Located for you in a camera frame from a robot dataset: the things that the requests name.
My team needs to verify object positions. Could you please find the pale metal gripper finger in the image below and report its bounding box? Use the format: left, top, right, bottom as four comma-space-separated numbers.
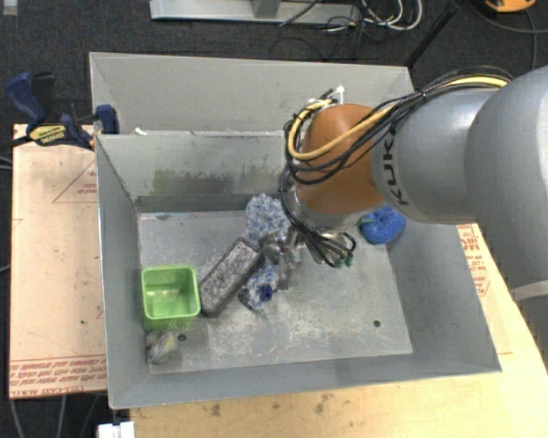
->
258, 234, 287, 259
279, 254, 294, 291

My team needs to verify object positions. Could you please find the blue and white cloth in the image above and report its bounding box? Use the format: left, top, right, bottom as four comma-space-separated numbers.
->
237, 192, 303, 315

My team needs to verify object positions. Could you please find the dark grey flat block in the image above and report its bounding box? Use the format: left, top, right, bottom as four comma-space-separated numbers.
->
197, 236, 265, 318

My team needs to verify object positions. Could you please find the grey metal bin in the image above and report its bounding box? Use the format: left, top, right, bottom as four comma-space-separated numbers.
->
89, 51, 503, 411

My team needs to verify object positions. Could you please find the green square plastic cup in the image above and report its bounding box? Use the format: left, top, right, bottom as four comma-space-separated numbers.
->
140, 264, 203, 333

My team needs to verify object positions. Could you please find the small multicoloured cloth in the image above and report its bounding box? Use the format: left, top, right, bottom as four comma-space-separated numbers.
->
144, 329, 183, 366

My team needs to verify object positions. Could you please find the brown cardboard board red print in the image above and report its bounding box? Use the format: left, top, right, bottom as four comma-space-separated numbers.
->
8, 123, 515, 402

